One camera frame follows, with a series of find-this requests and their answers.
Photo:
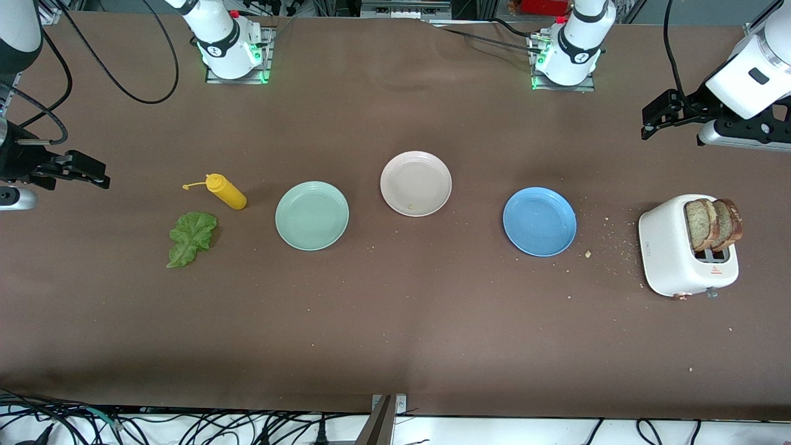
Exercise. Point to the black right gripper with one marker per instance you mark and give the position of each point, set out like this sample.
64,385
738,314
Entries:
17,161

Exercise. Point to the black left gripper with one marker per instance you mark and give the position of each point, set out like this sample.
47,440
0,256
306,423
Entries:
696,104

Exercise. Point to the brown bread slice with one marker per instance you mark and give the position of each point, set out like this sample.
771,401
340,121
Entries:
698,224
732,225

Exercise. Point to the yellow mustard squeeze bottle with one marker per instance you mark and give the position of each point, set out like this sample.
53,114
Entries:
228,194

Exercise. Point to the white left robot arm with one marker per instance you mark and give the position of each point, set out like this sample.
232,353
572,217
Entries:
575,43

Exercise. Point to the blue plate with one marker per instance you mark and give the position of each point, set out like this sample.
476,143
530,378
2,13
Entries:
539,222

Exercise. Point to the mint green plate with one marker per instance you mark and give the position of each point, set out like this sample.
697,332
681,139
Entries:
312,216

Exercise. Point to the beige plate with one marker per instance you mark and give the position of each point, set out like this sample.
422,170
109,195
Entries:
415,184

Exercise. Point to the white toaster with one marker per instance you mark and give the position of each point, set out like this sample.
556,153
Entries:
667,247

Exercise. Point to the green lettuce leaf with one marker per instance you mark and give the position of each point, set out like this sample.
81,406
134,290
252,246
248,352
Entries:
191,238

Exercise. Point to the red box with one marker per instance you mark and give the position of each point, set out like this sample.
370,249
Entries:
544,6

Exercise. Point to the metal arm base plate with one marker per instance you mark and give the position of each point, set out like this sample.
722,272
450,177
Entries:
238,81
562,88

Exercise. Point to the aluminium rail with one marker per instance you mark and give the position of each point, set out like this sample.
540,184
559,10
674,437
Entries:
52,11

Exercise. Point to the aluminium frame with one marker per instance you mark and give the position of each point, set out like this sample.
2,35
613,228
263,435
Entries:
405,9

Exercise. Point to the aluminium profile bracket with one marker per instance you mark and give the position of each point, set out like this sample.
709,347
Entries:
380,426

